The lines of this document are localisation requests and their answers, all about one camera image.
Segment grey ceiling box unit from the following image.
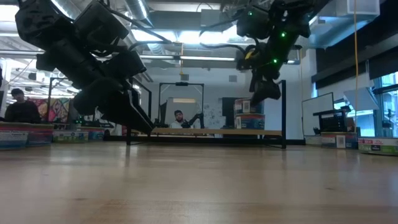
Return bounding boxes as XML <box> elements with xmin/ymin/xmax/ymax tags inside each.
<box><xmin>200</xmin><ymin>8</ymin><xmax>225</xmax><ymax>29</ymax></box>

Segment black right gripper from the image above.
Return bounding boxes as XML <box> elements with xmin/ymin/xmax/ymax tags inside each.
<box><xmin>250</xmin><ymin>57</ymin><xmax>282</xmax><ymax>106</ymax></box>

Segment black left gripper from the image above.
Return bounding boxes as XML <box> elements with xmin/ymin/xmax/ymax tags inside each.
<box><xmin>36</xmin><ymin>42</ymin><xmax>155</xmax><ymax>135</ymax></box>

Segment long linear ceiling light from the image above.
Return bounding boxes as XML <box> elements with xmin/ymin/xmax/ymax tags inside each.
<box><xmin>0</xmin><ymin>49</ymin><xmax>236</xmax><ymax>62</ymax></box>

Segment silver round air duct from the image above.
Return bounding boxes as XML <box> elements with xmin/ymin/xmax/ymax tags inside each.
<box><xmin>124</xmin><ymin>0</ymin><xmax>154</xmax><ymax>29</ymax></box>

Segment black upright panel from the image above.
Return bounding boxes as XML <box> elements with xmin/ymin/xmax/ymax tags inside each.
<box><xmin>221</xmin><ymin>96</ymin><xmax>236</xmax><ymax>129</ymax></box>

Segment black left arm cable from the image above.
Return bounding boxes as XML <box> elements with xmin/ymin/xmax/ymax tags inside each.
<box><xmin>99</xmin><ymin>1</ymin><xmax>172</xmax><ymax>63</ymax></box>

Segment black-framed wooden shelf rack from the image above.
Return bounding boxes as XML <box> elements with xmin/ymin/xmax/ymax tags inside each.
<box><xmin>126</xmin><ymin>77</ymin><xmax>287</xmax><ymax>149</ymax></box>

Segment glass window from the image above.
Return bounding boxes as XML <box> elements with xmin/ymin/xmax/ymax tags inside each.
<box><xmin>371</xmin><ymin>72</ymin><xmax>398</xmax><ymax>138</ymax></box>

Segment colourful patterned quilt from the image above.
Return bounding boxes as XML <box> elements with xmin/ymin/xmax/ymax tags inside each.
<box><xmin>29</xmin><ymin>98</ymin><xmax>70</xmax><ymax>124</ymax></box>

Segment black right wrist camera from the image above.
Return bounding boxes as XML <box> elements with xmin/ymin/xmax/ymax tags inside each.
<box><xmin>235</xmin><ymin>45</ymin><xmax>259</xmax><ymax>71</ymax></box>

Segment person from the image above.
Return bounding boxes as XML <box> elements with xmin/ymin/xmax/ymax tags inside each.
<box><xmin>169</xmin><ymin>109</ymin><xmax>190</xmax><ymax>129</ymax></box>
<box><xmin>4</xmin><ymin>88</ymin><xmax>41</xmax><ymax>124</ymax></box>

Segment white angled panel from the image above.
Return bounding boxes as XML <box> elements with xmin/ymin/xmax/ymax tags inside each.
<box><xmin>343</xmin><ymin>86</ymin><xmax>379</xmax><ymax>112</ymax></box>

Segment black table frame rails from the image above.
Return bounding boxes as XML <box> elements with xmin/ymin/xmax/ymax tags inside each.
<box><xmin>104</xmin><ymin>135</ymin><xmax>323</xmax><ymax>146</ymax></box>

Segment white whiteboard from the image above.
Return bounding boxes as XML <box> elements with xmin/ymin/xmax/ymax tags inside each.
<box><xmin>301</xmin><ymin>92</ymin><xmax>335</xmax><ymax>137</ymax></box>

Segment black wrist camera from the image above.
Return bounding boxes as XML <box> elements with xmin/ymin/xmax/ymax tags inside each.
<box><xmin>73</xmin><ymin>1</ymin><xmax>130</xmax><ymax>52</ymax></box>
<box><xmin>235</xmin><ymin>45</ymin><xmax>259</xmax><ymax>71</ymax></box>

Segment black equipment cart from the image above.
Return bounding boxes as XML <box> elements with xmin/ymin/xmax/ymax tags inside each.
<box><xmin>312</xmin><ymin>105</ymin><xmax>354</xmax><ymax>135</ymax></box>

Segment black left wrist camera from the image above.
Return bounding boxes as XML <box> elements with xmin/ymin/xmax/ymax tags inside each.
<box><xmin>73</xmin><ymin>1</ymin><xmax>130</xmax><ymax>52</ymax></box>

